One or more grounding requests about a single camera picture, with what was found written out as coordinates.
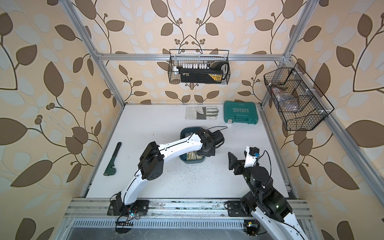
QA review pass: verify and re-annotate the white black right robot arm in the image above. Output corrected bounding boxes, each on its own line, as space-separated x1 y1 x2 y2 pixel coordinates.
228 152 308 240

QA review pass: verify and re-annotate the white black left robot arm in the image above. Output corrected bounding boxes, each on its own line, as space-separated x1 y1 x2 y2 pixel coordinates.
108 128 225 217

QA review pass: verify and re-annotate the teal plastic storage box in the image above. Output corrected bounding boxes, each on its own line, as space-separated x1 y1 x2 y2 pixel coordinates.
179 126 207 164

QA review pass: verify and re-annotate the black yellow box in basket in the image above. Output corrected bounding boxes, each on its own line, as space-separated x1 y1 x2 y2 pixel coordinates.
176 62 230 84

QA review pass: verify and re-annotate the grey white work glove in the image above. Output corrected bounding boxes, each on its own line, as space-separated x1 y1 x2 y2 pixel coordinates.
186 106 219 120

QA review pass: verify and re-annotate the green plastic tool case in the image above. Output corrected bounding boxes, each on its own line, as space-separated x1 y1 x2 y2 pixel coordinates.
224 101 259 125

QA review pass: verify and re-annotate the plastic bag in basket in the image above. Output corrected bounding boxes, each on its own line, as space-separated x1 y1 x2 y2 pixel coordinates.
271 85 300 113

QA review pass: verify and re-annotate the green pipe wrench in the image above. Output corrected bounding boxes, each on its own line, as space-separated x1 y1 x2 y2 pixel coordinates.
103 142 122 177

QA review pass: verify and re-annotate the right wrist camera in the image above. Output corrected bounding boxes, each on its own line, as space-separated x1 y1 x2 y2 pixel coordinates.
244 146 260 168

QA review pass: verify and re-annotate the black wire basket back wall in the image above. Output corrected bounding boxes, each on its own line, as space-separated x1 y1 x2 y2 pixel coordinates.
168 49 231 85

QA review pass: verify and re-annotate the black wire basket wall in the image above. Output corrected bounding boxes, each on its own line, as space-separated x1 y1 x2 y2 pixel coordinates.
264 63 335 131
168 49 231 85

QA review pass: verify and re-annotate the black wire basket right wall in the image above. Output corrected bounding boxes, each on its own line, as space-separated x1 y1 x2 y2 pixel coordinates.
264 63 335 131

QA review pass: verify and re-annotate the aluminium frame post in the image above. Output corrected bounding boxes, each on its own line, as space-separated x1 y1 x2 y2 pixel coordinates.
259 0 319 109

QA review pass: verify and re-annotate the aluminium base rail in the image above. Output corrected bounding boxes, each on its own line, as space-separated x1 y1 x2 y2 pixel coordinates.
64 197 313 221

